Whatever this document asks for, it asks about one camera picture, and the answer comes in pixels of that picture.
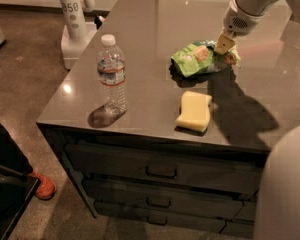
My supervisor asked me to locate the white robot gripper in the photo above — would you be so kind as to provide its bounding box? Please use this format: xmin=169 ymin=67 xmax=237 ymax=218
xmin=214 ymin=0 xmax=279 ymax=55

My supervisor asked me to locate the green rice chip bag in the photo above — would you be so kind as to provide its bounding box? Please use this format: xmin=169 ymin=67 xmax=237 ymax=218
xmin=171 ymin=40 xmax=241 ymax=77

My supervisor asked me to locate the white robot base numbered 050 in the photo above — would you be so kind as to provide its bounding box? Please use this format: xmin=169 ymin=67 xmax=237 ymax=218
xmin=60 ymin=0 xmax=97 ymax=70

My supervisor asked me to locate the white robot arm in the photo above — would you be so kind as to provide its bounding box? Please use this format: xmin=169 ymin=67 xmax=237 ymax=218
xmin=215 ymin=0 xmax=300 ymax=240

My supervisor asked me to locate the yellow sponge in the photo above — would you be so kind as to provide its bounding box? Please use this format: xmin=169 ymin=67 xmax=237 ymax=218
xmin=176 ymin=91 xmax=212 ymax=132

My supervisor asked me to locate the clear plastic water bottle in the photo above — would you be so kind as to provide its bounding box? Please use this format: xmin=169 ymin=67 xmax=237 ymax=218
xmin=96 ymin=34 xmax=127 ymax=116

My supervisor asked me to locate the grey drawer cabinet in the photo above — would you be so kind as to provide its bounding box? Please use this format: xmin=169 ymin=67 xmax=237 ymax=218
xmin=36 ymin=123 xmax=269 ymax=240

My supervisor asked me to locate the orange shoe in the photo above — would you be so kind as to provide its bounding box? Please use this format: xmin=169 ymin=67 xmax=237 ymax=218
xmin=30 ymin=172 xmax=56 ymax=200

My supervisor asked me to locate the black trouser leg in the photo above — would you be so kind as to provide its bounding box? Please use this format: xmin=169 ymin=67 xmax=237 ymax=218
xmin=0 ymin=123 xmax=33 ymax=175

